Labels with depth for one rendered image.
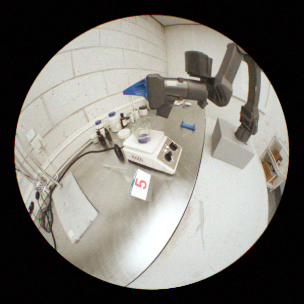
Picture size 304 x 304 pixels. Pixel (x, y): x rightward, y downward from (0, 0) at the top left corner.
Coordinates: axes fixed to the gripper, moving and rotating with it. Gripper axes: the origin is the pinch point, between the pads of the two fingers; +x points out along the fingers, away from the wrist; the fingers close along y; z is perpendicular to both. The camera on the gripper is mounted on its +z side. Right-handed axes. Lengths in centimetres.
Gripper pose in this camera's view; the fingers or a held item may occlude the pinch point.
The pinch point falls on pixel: (135, 90)
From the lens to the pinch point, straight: 24.1
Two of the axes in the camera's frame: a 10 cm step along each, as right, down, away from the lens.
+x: -9.9, 0.1, 1.1
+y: 0.7, -7.1, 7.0
